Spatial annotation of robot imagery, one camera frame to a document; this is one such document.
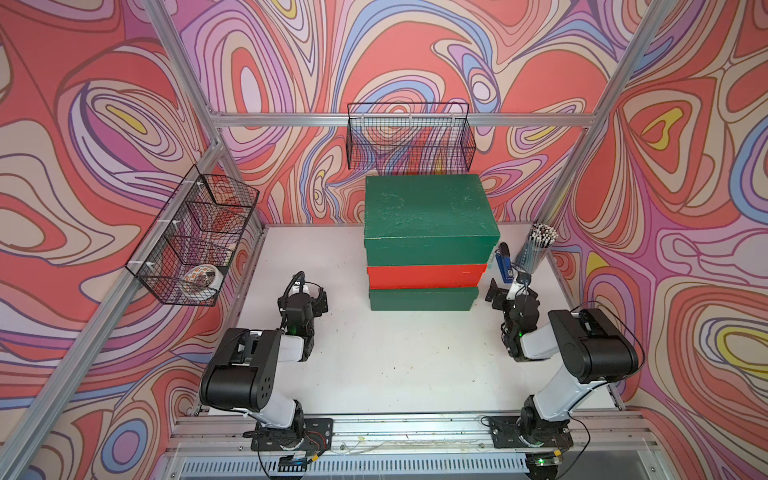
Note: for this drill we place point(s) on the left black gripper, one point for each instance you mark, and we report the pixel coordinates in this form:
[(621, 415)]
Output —
[(318, 305)]

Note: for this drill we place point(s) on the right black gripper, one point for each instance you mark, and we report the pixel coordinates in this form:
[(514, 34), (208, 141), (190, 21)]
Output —
[(499, 295)]

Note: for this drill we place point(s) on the red shoebox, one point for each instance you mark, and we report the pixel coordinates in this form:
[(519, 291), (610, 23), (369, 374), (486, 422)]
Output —
[(425, 276)]

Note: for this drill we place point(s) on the green shoebox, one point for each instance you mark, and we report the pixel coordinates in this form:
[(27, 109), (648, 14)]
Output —
[(427, 299), (428, 220)]

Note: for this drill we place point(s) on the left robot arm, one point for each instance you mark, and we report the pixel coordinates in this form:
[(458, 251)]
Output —
[(241, 375)]

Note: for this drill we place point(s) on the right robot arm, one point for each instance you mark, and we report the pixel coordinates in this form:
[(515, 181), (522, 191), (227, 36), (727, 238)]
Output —
[(593, 353)]

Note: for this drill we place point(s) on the blue black stapler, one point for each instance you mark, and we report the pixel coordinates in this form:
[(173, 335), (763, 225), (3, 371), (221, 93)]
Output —
[(505, 264)]

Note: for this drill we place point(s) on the mesh cup of pencils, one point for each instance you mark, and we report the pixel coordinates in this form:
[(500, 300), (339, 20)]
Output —
[(538, 241)]

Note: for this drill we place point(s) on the tape roll in basket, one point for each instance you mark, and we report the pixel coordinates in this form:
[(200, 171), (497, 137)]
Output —
[(202, 282)]

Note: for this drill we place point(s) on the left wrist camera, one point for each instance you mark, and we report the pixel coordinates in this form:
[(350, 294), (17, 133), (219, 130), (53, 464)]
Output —
[(302, 287)]

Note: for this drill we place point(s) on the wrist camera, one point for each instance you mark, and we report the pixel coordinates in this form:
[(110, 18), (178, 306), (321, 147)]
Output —
[(520, 285), (302, 287)]

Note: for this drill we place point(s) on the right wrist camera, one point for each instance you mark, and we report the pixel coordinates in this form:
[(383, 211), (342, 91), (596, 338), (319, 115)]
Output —
[(520, 285)]

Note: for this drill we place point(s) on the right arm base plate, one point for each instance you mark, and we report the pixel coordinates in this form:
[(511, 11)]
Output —
[(512, 432)]

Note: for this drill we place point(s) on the black wire basket left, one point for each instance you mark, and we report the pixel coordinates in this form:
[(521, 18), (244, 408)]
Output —
[(202, 222)]

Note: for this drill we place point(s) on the black wire basket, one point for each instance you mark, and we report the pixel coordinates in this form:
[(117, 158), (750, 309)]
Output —
[(410, 138), (202, 222)]

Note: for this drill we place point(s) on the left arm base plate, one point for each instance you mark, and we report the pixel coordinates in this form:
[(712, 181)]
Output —
[(312, 435)]

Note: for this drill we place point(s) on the black wire basket back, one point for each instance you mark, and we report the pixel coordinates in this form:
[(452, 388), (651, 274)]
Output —
[(410, 138)]

